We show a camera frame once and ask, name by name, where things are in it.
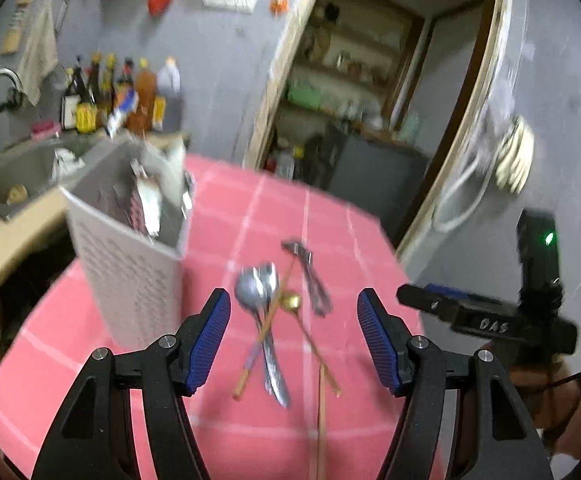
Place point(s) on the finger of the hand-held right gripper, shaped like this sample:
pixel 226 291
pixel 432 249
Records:
pixel 470 297
pixel 428 305

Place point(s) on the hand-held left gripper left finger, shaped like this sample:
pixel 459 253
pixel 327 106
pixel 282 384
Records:
pixel 208 345

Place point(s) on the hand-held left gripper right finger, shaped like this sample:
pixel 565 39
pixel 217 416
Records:
pixel 378 340

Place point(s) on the wooden chopstick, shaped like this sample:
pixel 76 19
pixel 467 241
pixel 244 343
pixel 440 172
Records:
pixel 321 425
pixel 240 387

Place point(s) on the metal spoon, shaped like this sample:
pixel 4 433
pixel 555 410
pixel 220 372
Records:
pixel 269 280
pixel 248 290

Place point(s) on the metal peeler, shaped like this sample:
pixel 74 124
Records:
pixel 315 290

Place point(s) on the gold spoon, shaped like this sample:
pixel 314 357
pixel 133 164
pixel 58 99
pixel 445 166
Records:
pixel 290 302

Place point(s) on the white perforated utensil holder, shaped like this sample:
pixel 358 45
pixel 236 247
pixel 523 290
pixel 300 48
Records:
pixel 120 280

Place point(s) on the small metal ladle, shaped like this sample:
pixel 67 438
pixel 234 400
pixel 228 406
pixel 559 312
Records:
pixel 187 197

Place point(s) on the person's right hand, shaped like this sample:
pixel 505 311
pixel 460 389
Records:
pixel 545 395

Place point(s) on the pink checked tablecloth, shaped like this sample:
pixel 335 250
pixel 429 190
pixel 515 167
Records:
pixel 280 440

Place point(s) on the grey cabinet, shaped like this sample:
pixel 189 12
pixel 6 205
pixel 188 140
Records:
pixel 375 180

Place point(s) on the cream rubber glove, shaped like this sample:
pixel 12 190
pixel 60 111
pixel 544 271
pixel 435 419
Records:
pixel 508 160
pixel 525 155

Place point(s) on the pale green board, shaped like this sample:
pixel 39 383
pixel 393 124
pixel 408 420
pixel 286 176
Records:
pixel 409 127

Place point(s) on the clear plastic bag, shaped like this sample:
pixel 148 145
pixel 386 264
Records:
pixel 495 105

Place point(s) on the yellow scrubber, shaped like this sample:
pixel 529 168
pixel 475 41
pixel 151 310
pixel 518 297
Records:
pixel 18 195

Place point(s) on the green box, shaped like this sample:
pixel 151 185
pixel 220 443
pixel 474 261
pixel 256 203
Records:
pixel 303 96

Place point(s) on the wooden shelf unit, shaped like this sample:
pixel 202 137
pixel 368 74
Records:
pixel 340 77

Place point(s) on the blue white packet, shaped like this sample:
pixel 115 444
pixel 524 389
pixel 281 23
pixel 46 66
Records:
pixel 120 115

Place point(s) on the large oil jug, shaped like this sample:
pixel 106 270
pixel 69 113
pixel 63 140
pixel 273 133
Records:
pixel 170 95

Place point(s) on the steel sink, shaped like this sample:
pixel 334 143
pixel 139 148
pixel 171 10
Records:
pixel 25 170

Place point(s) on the orange sauce bottle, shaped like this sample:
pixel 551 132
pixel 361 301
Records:
pixel 145 95

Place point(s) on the yellow label soy sauce bottle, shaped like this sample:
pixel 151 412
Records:
pixel 88 105

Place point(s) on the pink sponge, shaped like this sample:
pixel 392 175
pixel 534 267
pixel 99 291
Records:
pixel 45 130

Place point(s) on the dark pump bottle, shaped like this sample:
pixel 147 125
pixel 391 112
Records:
pixel 70 105

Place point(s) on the red cap dark sauce bottle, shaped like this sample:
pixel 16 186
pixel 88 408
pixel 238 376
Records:
pixel 126 77

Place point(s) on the yellow cap dark sauce bottle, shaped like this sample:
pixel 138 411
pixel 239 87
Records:
pixel 108 80

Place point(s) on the hanging dishcloth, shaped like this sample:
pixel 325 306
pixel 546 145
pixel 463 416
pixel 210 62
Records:
pixel 38 55

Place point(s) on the hanging metal tool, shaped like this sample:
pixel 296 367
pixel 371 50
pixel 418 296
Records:
pixel 61 15

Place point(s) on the wooden grater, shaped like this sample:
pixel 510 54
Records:
pixel 13 35

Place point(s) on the wooden door frame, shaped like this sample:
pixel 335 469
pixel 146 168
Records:
pixel 274 95

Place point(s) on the orange wall hook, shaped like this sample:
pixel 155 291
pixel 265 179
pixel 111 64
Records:
pixel 279 3

